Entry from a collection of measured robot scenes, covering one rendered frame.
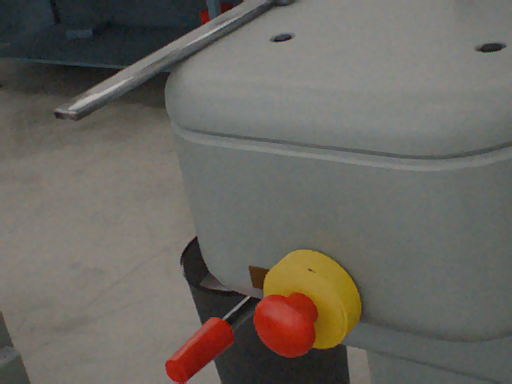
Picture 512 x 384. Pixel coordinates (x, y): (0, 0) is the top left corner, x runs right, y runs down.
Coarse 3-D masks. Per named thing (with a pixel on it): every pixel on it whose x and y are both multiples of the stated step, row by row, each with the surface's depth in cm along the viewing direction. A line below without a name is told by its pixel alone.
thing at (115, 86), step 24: (264, 0) 72; (288, 0) 73; (216, 24) 69; (240, 24) 70; (168, 48) 66; (192, 48) 67; (120, 72) 64; (144, 72) 63; (96, 96) 61; (120, 96) 62; (72, 120) 60
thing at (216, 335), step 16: (240, 304) 74; (256, 304) 74; (208, 320) 72; (224, 320) 72; (240, 320) 73; (192, 336) 70; (208, 336) 70; (224, 336) 71; (176, 352) 69; (192, 352) 69; (208, 352) 69; (176, 368) 68; (192, 368) 68
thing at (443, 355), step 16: (352, 336) 77; (368, 336) 76; (384, 336) 75; (400, 336) 74; (416, 336) 73; (384, 352) 76; (400, 352) 75; (416, 352) 74; (432, 352) 73; (448, 352) 72; (464, 352) 71; (480, 352) 71; (496, 352) 70; (448, 368) 73; (464, 368) 72; (480, 368) 71; (496, 368) 70
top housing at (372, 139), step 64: (320, 0) 72; (384, 0) 70; (448, 0) 67; (192, 64) 65; (256, 64) 63; (320, 64) 61; (384, 64) 59; (448, 64) 57; (192, 128) 63; (256, 128) 60; (320, 128) 57; (384, 128) 55; (448, 128) 53; (192, 192) 67; (256, 192) 62; (320, 192) 59; (384, 192) 56; (448, 192) 54; (256, 256) 65; (384, 256) 59; (448, 256) 56; (384, 320) 61; (448, 320) 58
